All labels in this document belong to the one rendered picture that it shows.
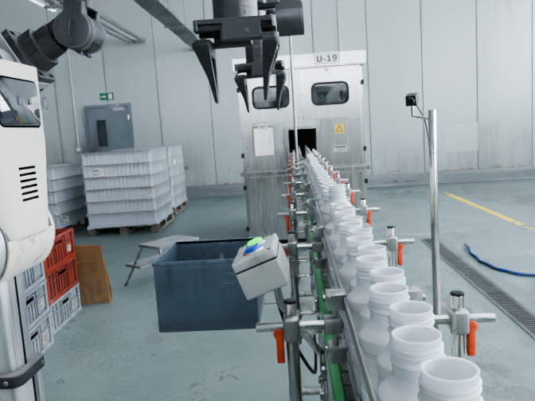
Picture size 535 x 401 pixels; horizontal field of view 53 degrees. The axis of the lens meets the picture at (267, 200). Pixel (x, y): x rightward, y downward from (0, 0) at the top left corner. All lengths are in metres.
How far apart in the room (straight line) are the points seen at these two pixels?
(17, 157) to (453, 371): 0.81
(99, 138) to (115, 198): 4.34
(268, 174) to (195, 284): 4.21
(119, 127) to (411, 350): 11.52
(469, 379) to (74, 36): 1.02
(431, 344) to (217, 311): 1.28
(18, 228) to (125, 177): 6.73
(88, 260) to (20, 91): 3.56
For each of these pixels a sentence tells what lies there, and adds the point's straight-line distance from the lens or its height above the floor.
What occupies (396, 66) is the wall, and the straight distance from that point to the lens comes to 11.56.
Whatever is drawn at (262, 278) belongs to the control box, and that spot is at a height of 1.07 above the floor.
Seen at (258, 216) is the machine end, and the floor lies 0.39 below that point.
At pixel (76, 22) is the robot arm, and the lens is 1.20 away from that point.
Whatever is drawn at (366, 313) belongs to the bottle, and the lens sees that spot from 0.58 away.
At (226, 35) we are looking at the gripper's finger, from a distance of 0.68.
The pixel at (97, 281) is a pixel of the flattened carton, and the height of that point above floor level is 0.20.
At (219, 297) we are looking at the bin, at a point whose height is 0.83.
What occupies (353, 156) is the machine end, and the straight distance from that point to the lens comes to 5.83.
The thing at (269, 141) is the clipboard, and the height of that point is 1.21.
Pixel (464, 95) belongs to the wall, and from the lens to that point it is 11.84.
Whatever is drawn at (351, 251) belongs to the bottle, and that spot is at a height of 1.15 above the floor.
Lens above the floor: 1.32
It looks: 7 degrees down
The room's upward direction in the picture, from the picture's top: 4 degrees counter-clockwise
